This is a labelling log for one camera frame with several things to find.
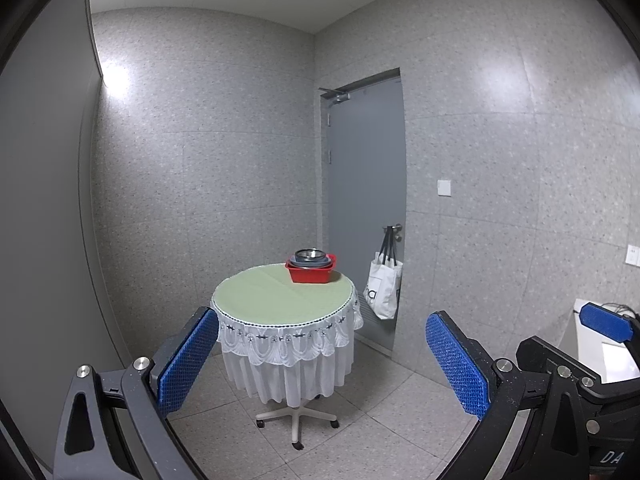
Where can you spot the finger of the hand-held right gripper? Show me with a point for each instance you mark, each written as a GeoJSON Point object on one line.
{"type": "Point", "coordinates": [545, 352]}
{"type": "Point", "coordinates": [607, 322]}

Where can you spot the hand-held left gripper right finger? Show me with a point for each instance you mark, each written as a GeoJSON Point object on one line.
{"type": "Point", "coordinates": [455, 365]}

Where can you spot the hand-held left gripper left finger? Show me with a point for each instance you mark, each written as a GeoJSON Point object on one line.
{"type": "Point", "coordinates": [187, 360]}

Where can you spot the red plastic basin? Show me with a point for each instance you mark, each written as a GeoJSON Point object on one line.
{"type": "Point", "coordinates": [310, 276]}

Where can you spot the grey bowls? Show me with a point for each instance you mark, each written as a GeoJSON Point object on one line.
{"type": "Point", "coordinates": [300, 262]}

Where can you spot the large steel bowl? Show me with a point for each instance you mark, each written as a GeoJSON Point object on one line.
{"type": "Point", "coordinates": [310, 253]}

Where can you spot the white cabinet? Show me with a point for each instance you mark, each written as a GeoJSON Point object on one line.
{"type": "Point", "coordinates": [595, 352]}

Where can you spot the green white lace tablecloth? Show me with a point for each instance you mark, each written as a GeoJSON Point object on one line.
{"type": "Point", "coordinates": [260, 295]}

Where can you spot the white tote bag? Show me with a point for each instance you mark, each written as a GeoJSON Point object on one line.
{"type": "Point", "coordinates": [382, 290]}

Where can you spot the white wheeled table base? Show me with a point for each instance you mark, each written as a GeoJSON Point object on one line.
{"type": "Point", "coordinates": [297, 420]}

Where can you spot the grey door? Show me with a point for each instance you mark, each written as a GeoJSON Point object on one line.
{"type": "Point", "coordinates": [365, 185]}

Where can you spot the metal door closer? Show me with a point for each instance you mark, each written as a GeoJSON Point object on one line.
{"type": "Point", "coordinates": [340, 95]}

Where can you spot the white wall socket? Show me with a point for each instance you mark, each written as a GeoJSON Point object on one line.
{"type": "Point", "coordinates": [633, 255]}

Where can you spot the white wall switch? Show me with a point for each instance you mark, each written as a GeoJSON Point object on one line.
{"type": "Point", "coordinates": [444, 187]}

